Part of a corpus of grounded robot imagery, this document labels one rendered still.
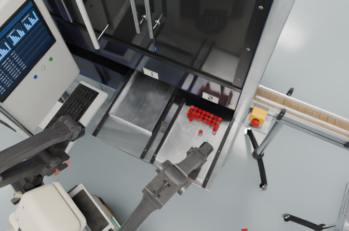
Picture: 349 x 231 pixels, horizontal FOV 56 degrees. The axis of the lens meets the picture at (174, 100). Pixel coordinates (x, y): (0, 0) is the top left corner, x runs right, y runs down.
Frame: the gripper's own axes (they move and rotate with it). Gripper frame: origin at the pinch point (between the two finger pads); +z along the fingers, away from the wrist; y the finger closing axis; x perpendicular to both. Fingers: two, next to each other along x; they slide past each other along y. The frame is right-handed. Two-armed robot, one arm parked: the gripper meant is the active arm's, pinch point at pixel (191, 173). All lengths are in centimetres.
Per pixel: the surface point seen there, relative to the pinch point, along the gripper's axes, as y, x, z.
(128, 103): 21, 48, 2
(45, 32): 19, 88, -37
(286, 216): 28, -67, 84
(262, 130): 37.5, -23.5, 0.4
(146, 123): 14.7, 33.3, 2.1
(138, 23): 26, 39, -60
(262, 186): 42, -44, 87
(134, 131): 8.1, 36.9, 2.8
